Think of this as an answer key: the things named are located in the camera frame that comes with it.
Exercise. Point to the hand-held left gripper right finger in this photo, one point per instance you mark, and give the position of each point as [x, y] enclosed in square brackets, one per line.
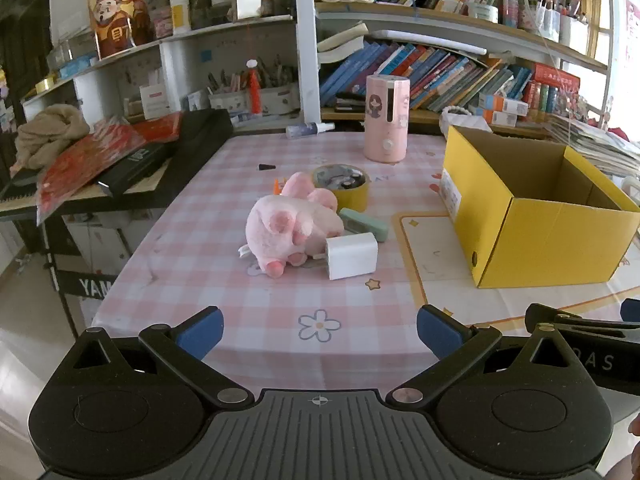
[440, 332]

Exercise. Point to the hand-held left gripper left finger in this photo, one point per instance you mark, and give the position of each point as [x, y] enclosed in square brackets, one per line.
[200, 332]

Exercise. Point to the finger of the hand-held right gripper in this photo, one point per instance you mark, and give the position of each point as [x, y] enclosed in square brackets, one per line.
[590, 325]
[631, 310]

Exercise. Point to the yellow cardboard box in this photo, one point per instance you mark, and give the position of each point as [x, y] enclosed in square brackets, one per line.
[550, 240]

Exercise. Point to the white charger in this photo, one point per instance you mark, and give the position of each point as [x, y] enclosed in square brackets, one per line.
[352, 257]

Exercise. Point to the mint green stapler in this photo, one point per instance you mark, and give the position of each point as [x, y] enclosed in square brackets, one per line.
[367, 225]

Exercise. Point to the pink plush toy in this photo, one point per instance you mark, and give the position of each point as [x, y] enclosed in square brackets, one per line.
[285, 230]

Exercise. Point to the yellow tape roll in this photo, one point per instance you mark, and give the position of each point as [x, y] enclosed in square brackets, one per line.
[350, 197]

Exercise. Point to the person's right hand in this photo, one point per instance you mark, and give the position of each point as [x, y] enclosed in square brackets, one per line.
[631, 467]

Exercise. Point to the cream placemat orange border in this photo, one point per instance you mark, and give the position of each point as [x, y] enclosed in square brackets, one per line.
[430, 255]

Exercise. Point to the white storage box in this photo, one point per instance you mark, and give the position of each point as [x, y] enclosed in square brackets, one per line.
[100, 245]

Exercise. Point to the black keyboard stand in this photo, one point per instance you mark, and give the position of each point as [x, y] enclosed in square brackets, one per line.
[75, 280]

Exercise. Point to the stack of newspapers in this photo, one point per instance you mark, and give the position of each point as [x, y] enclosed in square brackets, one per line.
[595, 145]

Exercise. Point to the black flat box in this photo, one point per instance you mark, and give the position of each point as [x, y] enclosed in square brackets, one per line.
[135, 167]

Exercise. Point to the red patterned paper bag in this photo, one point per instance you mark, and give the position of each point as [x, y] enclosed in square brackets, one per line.
[80, 165]

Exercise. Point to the red paper sheet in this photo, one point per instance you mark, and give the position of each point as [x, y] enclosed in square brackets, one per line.
[160, 127]

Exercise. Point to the white quilted handbag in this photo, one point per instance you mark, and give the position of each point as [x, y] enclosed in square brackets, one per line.
[462, 122]

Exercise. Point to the pink cylindrical humidifier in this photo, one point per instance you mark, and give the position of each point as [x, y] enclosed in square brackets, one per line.
[386, 120]

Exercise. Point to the orange white small box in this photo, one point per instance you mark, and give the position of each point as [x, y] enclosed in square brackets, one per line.
[502, 105]
[504, 118]

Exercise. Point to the small spray bottle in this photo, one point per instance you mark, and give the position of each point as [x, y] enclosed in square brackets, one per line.
[305, 129]

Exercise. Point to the red boxed book set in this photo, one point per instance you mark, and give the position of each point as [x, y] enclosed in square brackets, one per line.
[550, 87]

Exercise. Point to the white box red label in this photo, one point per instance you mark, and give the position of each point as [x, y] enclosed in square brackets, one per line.
[154, 100]

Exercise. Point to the white desk pen organizer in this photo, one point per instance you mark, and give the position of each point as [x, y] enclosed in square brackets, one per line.
[275, 100]

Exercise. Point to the black flat case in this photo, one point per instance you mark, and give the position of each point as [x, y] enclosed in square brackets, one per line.
[350, 102]

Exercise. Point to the red tassel ornament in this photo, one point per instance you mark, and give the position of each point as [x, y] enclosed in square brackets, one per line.
[254, 90]

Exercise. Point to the beige cloth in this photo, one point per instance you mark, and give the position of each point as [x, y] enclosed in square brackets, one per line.
[50, 130]

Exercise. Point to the long row of slanted books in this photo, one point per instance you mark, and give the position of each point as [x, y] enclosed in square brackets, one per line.
[425, 72]

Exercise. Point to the white bookshelf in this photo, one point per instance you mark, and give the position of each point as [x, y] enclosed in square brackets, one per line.
[307, 60]

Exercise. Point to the blue flat box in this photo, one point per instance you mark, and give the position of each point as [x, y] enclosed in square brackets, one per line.
[75, 65]

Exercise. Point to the white pen cups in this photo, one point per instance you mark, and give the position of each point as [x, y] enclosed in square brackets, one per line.
[555, 22]

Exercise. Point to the white jar yellow label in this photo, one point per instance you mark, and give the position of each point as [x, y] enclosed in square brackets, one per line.
[180, 12]

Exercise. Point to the low white jar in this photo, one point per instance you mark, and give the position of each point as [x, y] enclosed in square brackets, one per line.
[482, 12]

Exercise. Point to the printed figure paper lantern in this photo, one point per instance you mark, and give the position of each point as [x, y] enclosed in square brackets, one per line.
[117, 20]

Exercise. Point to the white patterned bottle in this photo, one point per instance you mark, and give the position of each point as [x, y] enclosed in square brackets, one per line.
[511, 2]

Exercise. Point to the wall poster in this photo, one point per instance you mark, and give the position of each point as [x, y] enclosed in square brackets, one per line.
[632, 25]

